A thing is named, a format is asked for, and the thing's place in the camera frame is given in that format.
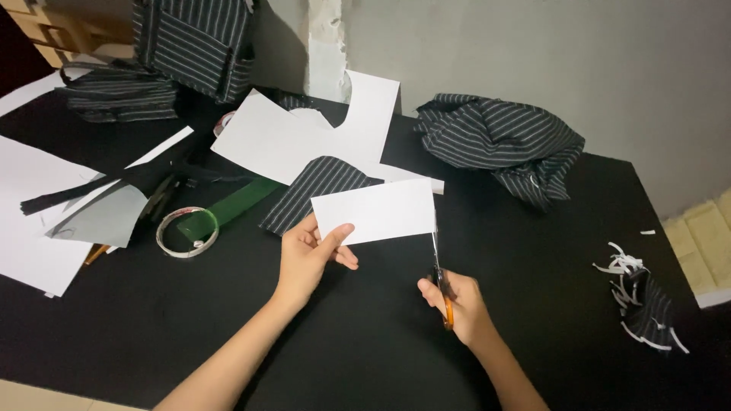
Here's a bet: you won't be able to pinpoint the person's right hand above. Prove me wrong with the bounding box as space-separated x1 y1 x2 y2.
417 271 493 348

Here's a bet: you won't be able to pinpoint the person's left hand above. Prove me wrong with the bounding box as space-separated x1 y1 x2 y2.
276 213 360 306

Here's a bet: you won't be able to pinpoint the orange handled scissors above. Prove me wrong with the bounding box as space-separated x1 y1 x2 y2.
431 210 455 331

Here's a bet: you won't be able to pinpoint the white rectangular paper piece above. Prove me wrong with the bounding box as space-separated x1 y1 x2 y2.
310 178 437 247

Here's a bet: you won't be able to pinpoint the crumpled striped fabric heap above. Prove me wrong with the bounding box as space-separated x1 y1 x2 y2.
415 93 586 212

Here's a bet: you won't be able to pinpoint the curved striped fabric piece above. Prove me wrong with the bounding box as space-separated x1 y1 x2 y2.
259 156 385 236

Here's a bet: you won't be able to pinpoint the pile of paper scraps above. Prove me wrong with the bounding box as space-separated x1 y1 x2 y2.
592 242 691 355

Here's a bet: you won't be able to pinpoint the large white paper pattern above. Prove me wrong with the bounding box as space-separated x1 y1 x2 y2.
211 70 445 195

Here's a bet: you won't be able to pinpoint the small striped fabric scrap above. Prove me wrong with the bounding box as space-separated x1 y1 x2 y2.
618 268 676 350

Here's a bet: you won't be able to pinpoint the green plastic ruler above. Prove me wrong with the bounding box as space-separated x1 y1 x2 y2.
176 176 284 241

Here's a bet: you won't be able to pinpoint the clear tape roll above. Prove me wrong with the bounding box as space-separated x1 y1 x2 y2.
155 207 220 259

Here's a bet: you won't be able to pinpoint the red white tape roll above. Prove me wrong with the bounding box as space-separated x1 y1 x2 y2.
214 110 236 138

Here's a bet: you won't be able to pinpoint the black scissors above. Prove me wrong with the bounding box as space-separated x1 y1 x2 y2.
139 173 182 223

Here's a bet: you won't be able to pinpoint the narrow white paper strip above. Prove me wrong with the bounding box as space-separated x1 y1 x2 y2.
125 126 195 170

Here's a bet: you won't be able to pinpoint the grey paper piece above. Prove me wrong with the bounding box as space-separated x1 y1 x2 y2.
45 183 149 249

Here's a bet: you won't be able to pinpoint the orange pencil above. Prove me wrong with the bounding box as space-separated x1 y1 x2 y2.
83 244 111 267

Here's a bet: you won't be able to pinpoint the hanging striped fabric garment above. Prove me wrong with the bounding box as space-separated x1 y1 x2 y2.
132 0 256 105

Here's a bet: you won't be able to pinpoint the black fabric strip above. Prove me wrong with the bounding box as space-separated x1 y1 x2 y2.
20 162 255 217

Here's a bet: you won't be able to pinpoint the folded striped fabric pile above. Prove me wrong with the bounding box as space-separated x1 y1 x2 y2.
59 62 179 123

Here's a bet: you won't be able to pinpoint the large white paper sheet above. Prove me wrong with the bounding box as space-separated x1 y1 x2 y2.
0 135 122 298

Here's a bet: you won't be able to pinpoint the wooden shelf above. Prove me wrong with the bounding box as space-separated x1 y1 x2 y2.
0 0 136 69

